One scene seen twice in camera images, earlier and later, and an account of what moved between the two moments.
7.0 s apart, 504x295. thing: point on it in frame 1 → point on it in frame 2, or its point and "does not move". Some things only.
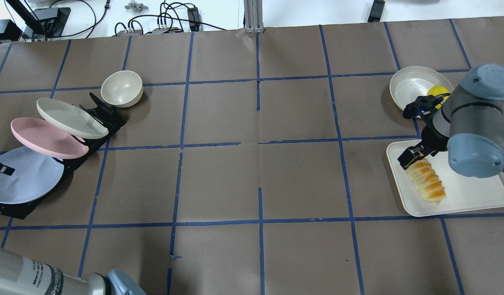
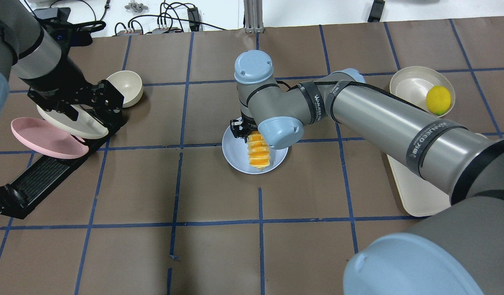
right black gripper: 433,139 → 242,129
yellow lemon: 436,90 does not move
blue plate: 35,175 → 235,151
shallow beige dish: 408,83 does not move
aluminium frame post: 254,17 does not move
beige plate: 72,118 does not move
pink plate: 41,137 does not move
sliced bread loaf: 426,180 → 258,151
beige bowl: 122,89 does not move
